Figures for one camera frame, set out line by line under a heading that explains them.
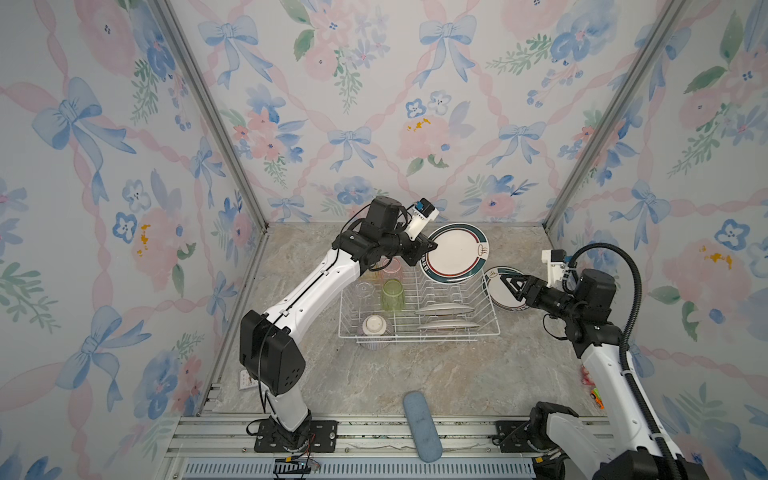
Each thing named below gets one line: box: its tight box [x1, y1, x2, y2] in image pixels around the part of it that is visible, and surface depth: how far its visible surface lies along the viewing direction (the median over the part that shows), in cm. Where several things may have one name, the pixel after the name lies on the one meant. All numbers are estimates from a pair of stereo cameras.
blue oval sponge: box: [403, 390, 443, 463], surface depth 75 cm
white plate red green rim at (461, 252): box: [420, 223, 489, 284], surface depth 77 cm
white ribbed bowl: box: [362, 314, 387, 336], surface depth 87 cm
